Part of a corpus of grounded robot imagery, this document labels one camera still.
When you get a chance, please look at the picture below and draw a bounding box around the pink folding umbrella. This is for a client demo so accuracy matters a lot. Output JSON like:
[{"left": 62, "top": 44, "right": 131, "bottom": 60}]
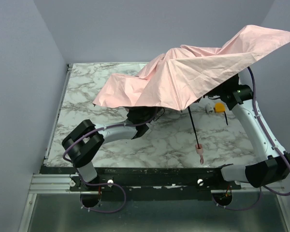
[{"left": 92, "top": 25, "right": 290, "bottom": 165}]

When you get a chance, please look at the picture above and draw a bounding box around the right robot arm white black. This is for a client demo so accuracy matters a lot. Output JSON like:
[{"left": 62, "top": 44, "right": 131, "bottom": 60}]
[{"left": 207, "top": 74, "right": 290, "bottom": 188}]

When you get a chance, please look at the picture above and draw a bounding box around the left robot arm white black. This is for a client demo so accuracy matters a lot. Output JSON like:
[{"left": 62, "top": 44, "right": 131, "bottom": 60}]
[{"left": 61, "top": 106, "right": 161, "bottom": 182}]

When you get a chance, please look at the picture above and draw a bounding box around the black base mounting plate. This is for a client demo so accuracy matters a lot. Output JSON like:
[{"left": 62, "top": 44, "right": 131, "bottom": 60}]
[{"left": 40, "top": 166, "right": 241, "bottom": 201}]

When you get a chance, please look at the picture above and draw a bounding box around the yellow tape measure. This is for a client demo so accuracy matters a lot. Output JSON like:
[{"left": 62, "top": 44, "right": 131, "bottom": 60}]
[{"left": 214, "top": 102, "right": 228, "bottom": 125}]

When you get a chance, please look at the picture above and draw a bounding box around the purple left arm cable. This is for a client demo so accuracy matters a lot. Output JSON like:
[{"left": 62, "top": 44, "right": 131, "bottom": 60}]
[{"left": 62, "top": 113, "right": 165, "bottom": 214}]

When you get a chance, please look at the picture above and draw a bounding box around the aluminium frame rail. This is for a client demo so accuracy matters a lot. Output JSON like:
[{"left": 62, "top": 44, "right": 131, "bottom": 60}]
[{"left": 18, "top": 174, "right": 70, "bottom": 232}]

